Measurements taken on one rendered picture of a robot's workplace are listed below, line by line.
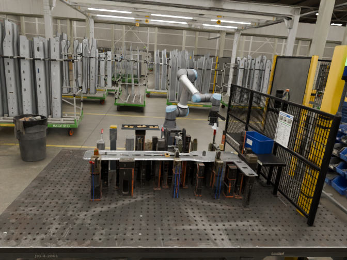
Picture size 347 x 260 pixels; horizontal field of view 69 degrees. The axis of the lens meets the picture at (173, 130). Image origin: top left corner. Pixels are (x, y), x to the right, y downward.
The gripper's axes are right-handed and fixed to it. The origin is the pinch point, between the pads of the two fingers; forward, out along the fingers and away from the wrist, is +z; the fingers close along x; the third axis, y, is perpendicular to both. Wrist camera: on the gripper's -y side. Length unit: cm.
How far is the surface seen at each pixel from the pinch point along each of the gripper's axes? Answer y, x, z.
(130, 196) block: 78, 35, 48
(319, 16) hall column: -502, -565, -217
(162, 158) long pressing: 51, 21, 20
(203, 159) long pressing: 15.5, 23.9, 19.4
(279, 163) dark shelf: -48, 38, 16
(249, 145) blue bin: -35.7, 3.2, 12.7
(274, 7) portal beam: -334, -548, -224
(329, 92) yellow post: -58, 62, -49
